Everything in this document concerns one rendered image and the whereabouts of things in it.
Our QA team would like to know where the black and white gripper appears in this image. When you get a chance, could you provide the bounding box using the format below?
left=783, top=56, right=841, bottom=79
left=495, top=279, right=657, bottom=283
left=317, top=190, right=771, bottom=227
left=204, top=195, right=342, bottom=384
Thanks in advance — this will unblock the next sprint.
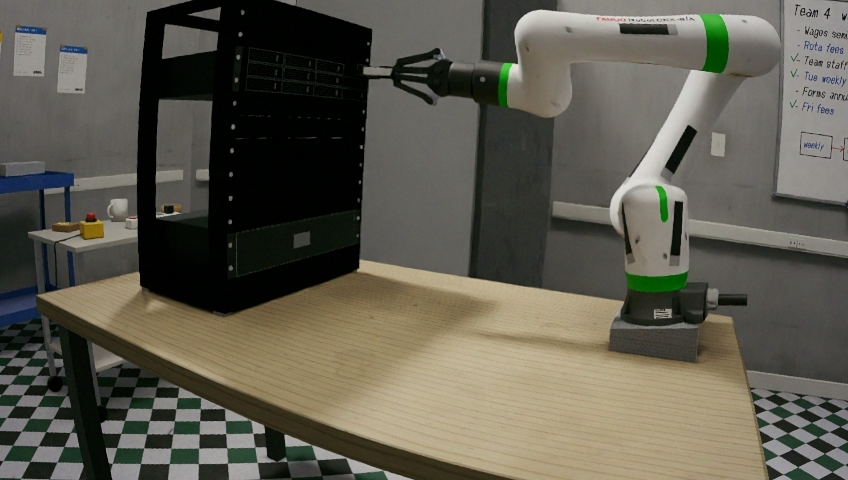
left=363, top=48, right=477, bottom=106

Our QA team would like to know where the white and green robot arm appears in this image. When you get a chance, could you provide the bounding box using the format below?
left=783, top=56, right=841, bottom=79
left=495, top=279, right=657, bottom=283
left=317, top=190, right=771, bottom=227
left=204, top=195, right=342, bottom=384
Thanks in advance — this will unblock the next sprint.
left=472, top=10, right=781, bottom=326

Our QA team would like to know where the black server rack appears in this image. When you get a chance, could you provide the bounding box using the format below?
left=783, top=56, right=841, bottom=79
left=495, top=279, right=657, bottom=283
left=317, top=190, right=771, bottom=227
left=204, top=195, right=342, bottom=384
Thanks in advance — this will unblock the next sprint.
left=137, top=0, right=380, bottom=317

